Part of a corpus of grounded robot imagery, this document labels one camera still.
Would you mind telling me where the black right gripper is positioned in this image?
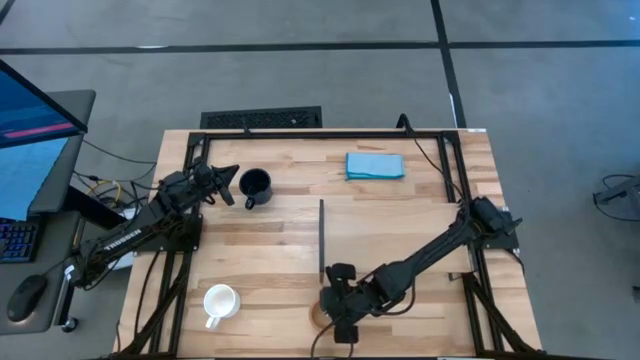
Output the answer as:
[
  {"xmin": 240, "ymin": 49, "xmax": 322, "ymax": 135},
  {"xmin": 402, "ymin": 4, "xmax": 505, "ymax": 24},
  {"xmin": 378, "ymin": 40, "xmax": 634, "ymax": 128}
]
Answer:
[{"xmin": 320, "ymin": 263, "xmax": 375, "ymax": 345}]

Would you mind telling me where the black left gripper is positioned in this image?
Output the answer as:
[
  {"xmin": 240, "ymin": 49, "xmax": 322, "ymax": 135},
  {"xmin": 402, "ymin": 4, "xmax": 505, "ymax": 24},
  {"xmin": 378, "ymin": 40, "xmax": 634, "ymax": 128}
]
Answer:
[{"xmin": 190, "ymin": 157, "xmax": 241, "ymax": 207}]

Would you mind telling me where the black ceramic mug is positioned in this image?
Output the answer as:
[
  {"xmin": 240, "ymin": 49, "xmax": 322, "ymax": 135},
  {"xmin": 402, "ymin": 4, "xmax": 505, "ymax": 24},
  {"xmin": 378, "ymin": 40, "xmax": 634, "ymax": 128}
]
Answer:
[{"xmin": 238, "ymin": 167, "xmax": 274, "ymax": 210}]

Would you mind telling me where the wooden cup with handle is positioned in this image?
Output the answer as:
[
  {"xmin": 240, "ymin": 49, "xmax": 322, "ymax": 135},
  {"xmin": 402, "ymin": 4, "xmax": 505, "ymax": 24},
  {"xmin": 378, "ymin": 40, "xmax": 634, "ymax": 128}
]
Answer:
[{"xmin": 308, "ymin": 298, "xmax": 329, "ymax": 330}]

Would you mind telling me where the white box under arm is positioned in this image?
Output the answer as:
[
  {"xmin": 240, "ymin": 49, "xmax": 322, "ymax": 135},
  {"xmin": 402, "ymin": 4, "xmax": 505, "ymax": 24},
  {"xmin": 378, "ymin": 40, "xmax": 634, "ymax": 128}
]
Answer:
[{"xmin": 110, "ymin": 207, "xmax": 139, "ymax": 271}]

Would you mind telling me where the black floor vent grille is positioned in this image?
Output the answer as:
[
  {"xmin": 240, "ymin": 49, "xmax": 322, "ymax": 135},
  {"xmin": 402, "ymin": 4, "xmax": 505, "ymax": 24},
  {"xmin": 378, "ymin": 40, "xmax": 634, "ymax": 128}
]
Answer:
[{"xmin": 199, "ymin": 105, "xmax": 324, "ymax": 130}]

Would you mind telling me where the white ceramic mug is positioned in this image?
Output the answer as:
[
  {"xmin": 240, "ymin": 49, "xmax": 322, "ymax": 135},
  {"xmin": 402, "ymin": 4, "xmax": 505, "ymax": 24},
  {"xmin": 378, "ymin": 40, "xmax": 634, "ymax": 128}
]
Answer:
[{"xmin": 202, "ymin": 283, "xmax": 242, "ymax": 330}]

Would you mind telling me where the black desk foot bar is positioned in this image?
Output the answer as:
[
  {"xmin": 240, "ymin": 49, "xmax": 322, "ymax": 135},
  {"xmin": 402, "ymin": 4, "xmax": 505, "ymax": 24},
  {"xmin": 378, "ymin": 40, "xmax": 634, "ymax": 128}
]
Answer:
[{"xmin": 63, "ymin": 185, "xmax": 129, "ymax": 231}]

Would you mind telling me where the blue folded cloth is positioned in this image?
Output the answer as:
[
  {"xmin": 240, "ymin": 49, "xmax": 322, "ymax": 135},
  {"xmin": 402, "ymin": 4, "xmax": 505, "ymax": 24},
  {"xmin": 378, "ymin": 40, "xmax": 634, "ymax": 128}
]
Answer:
[{"xmin": 344, "ymin": 151, "xmax": 406, "ymax": 181}]

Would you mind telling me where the grey side desk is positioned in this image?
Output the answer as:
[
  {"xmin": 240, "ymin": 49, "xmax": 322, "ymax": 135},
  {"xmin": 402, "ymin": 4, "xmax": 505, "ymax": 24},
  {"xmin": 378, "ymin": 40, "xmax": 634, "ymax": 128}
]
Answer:
[{"xmin": 0, "ymin": 89, "xmax": 97, "ymax": 335}]

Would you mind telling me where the computer monitor with blue screen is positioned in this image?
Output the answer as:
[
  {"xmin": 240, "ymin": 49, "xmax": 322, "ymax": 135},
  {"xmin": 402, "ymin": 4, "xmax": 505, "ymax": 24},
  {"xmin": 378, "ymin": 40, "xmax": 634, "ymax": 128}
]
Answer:
[{"xmin": 0, "ymin": 58, "xmax": 90, "ymax": 222}]

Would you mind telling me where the black computer keyboard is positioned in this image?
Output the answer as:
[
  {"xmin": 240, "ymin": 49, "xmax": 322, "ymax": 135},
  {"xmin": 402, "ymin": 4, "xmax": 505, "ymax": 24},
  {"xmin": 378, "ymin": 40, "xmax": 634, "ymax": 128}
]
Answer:
[{"xmin": 0, "ymin": 218, "xmax": 41, "ymax": 265}]

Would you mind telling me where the black computer mouse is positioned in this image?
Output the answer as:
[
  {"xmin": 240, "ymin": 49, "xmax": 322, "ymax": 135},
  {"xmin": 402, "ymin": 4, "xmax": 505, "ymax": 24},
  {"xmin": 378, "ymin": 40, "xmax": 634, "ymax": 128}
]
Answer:
[{"xmin": 6, "ymin": 273, "xmax": 49, "ymax": 323}]

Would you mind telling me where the thin black floor cable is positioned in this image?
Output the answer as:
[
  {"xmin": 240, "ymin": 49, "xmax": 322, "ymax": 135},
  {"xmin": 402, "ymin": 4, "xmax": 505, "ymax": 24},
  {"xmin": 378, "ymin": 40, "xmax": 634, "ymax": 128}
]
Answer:
[{"xmin": 81, "ymin": 138, "xmax": 157, "ymax": 166}]

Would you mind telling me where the black aluminium table frame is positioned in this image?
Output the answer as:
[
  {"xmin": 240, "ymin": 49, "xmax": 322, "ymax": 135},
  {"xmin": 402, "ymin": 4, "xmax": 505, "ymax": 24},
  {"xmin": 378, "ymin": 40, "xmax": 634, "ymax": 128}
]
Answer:
[{"xmin": 117, "ymin": 128, "xmax": 546, "ymax": 360}]

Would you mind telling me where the yellow cable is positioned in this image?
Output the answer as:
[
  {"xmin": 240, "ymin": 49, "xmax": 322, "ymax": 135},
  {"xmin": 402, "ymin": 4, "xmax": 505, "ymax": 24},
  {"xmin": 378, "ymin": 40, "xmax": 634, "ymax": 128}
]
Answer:
[{"xmin": 87, "ymin": 179, "xmax": 124, "ymax": 206}]

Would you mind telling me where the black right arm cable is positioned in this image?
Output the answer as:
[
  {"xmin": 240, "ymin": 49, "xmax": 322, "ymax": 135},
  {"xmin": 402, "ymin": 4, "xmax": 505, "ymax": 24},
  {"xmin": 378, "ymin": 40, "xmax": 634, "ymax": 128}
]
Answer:
[{"xmin": 396, "ymin": 113, "xmax": 466, "ymax": 206}]

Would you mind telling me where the black stand base with cable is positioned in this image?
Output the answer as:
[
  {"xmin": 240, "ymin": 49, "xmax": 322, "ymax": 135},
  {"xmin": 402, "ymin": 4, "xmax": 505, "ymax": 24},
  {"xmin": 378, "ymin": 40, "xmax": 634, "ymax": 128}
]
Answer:
[{"xmin": 592, "ymin": 173, "xmax": 640, "ymax": 224}]

